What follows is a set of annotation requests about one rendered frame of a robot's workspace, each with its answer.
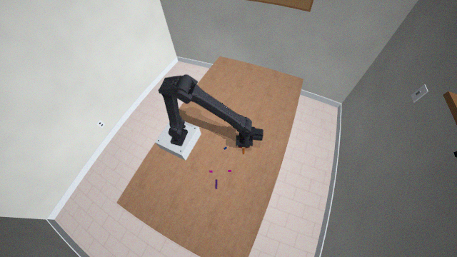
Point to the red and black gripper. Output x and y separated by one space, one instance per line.
241 143

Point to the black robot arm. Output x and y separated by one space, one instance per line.
171 93

